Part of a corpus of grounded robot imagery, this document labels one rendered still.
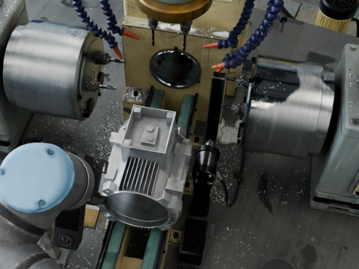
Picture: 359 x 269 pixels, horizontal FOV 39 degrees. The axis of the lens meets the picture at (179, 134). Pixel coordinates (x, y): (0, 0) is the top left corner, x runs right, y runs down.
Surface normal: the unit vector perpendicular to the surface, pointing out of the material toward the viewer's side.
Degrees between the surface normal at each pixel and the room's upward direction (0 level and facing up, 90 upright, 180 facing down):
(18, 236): 59
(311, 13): 0
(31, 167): 25
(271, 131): 73
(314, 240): 0
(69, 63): 32
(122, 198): 43
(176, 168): 0
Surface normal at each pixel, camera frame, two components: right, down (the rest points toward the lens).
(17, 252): 0.22, -0.76
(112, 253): 0.04, -0.61
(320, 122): -0.14, 0.28
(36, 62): -0.10, 0.02
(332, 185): -0.18, 0.77
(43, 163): -0.02, -0.19
